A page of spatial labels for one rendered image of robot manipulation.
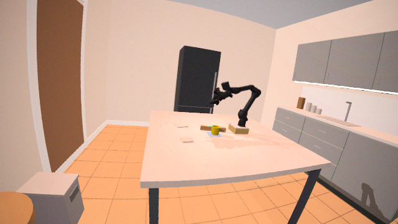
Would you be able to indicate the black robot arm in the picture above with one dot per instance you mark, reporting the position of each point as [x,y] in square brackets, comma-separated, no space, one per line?
[244,112]

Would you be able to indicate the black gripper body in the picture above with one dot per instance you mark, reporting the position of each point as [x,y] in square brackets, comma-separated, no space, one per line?
[221,96]

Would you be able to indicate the orange wooden plank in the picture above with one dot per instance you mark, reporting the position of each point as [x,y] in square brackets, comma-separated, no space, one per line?
[208,128]

